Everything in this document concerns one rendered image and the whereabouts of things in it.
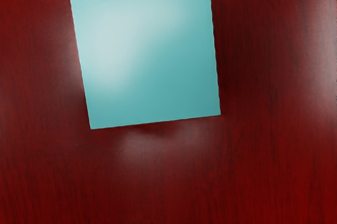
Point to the light blue block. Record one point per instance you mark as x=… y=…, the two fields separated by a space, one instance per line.
x=147 y=55

